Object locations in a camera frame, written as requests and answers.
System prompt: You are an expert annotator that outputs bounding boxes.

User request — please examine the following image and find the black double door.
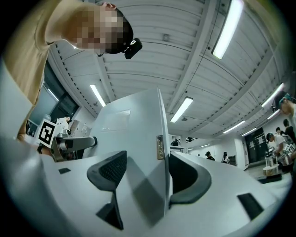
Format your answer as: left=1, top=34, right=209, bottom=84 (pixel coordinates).
left=244, top=126, right=265, bottom=164

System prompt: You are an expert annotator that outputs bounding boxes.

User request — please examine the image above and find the person's tan shirt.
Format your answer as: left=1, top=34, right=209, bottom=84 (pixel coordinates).
left=1, top=0, right=98, bottom=142

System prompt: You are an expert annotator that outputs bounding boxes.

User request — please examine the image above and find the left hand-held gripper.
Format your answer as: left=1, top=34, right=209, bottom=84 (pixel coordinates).
left=37, top=119, right=98, bottom=162

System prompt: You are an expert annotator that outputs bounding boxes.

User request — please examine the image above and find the small round white table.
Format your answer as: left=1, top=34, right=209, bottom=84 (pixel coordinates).
left=262, top=152, right=282, bottom=178

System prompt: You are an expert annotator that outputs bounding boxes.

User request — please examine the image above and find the person's head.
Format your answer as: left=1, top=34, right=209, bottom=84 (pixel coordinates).
left=61, top=0, right=135, bottom=55

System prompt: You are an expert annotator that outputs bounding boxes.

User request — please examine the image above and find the ceiling light strip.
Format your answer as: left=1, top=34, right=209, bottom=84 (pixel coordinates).
left=240, top=127, right=257, bottom=137
left=260, top=82, right=285, bottom=108
left=222, top=120, right=246, bottom=134
left=170, top=96, right=194, bottom=124
left=211, top=0, right=245, bottom=60
left=266, top=108, right=282, bottom=120
left=89, top=84, right=107, bottom=108

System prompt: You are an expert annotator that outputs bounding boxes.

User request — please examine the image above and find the black box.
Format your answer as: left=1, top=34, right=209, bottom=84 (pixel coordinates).
left=257, top=173, right=283, bottom=184

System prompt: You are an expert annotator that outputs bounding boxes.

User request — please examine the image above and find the light blue box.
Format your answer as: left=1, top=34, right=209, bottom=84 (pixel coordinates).
left=91, top=87, right=174, bottom=230

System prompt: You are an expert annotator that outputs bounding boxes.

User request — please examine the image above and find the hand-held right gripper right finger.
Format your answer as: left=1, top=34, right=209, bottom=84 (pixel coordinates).
left=166, top=150, right=279, bottom=237

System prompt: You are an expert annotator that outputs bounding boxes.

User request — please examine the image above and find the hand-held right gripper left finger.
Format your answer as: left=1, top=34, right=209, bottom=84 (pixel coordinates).
left=0, top=136, right=167, bottom=237

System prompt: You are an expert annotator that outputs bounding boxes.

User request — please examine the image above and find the black head camera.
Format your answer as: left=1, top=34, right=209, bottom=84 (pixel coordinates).
left=123, top=37, right=143, bottom=60

